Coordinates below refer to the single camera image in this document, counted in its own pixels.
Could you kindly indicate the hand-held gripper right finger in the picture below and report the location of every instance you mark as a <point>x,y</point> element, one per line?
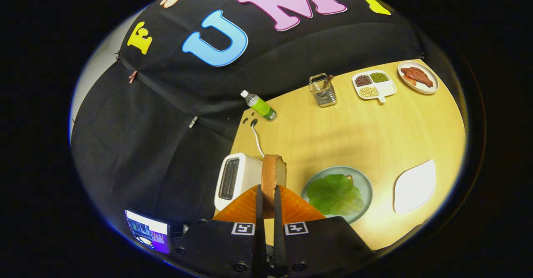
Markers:
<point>278,228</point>

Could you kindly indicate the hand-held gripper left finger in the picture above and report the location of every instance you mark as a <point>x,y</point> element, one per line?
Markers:
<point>259,228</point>

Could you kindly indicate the toasted bread slice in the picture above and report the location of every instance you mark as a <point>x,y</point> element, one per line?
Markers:
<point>272,174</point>

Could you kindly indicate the green lettuce leaf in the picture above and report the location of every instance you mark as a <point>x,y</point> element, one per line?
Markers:
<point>335,195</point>

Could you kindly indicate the white toaster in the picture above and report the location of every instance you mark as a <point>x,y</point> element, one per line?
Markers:
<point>235,178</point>

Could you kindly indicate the pale green round plate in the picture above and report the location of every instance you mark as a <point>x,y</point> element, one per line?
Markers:
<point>366,186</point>

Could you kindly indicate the computer monitor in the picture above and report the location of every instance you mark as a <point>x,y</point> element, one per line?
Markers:
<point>148,230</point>

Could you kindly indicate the green drink bottle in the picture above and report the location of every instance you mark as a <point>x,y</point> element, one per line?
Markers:
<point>260,106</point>

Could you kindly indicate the white cloth clip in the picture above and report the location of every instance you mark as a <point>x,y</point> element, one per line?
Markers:
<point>192,121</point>

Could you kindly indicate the black backdrop cloth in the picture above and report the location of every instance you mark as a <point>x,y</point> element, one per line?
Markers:
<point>145,144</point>

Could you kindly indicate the white leaf-shaped plate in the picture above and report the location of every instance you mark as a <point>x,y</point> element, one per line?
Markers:
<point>414,186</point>

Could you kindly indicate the metal utensil holder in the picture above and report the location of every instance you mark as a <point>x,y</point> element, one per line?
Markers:
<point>323,91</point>

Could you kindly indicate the yellow soybeans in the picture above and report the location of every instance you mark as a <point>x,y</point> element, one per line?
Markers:
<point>368,91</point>

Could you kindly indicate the brown beans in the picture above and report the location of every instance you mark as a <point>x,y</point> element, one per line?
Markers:
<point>363,80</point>

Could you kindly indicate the white divided dish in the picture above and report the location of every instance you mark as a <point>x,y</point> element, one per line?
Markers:
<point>373,85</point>

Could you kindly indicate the green beans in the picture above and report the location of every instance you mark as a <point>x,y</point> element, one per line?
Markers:
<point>379,77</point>

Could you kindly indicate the orange cloth clip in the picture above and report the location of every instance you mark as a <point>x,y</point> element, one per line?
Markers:
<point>132,76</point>

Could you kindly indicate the brown meat slices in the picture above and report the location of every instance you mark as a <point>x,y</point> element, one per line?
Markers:
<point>416,76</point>

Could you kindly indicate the round white meat plate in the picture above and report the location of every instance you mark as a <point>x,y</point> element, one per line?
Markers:
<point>418,77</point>

